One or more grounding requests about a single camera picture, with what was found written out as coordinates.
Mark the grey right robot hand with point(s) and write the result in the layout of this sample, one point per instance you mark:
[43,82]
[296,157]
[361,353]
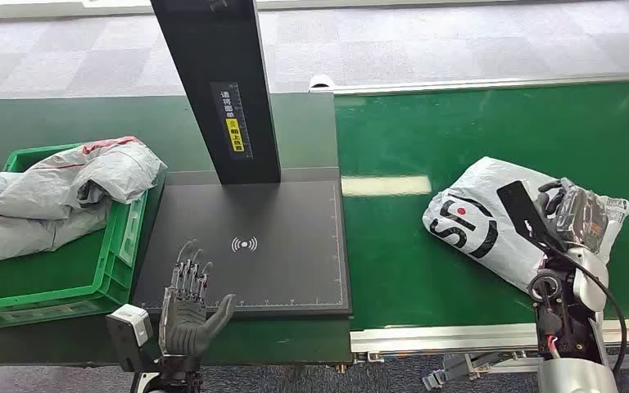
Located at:
[583,217]

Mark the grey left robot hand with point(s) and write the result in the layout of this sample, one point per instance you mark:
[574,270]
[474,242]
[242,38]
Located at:
[184,325]

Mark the white package with black logo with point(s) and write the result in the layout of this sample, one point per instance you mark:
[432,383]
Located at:
[477,190]

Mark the black inbound scanner machine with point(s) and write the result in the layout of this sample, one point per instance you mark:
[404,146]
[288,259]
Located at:
[249,271]

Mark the grey package with red stripe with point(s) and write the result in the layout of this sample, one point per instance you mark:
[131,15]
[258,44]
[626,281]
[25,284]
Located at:
[124,168]

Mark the green conveyor belt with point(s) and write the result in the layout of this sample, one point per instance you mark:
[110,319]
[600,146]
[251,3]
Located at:
[401,271]

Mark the white conveyor roller end cap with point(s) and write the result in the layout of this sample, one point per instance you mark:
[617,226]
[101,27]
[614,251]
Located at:
[321,81]

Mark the green plastic crate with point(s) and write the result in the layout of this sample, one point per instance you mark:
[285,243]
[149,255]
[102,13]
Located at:
[48,276]

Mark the black and yellow label sticker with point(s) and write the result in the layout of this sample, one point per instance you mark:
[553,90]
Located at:
[234,135]

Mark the dark green table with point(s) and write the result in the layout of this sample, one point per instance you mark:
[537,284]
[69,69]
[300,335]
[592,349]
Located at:
[21,119]

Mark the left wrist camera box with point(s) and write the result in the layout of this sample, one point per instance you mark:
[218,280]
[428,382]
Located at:
[130,325]

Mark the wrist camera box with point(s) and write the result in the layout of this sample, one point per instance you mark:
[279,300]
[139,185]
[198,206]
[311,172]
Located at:
[523,211]
[130,325]

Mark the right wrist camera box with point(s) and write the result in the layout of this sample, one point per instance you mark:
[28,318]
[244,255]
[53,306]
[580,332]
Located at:
[523,211]

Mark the aluminium conveyor side rail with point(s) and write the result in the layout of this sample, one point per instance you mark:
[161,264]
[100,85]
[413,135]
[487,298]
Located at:
[455,85]
[428,339]

